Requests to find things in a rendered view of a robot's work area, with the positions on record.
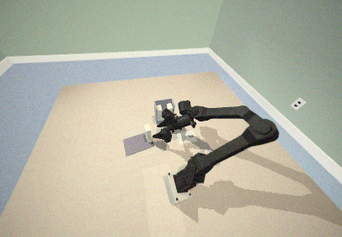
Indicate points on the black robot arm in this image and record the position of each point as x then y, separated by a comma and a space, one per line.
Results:
259, 131

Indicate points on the grey open bin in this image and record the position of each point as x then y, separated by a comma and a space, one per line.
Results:
163, 104

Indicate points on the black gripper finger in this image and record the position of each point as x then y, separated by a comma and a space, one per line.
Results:
158, 136
163, 124

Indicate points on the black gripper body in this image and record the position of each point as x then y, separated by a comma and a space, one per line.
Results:
165, 132

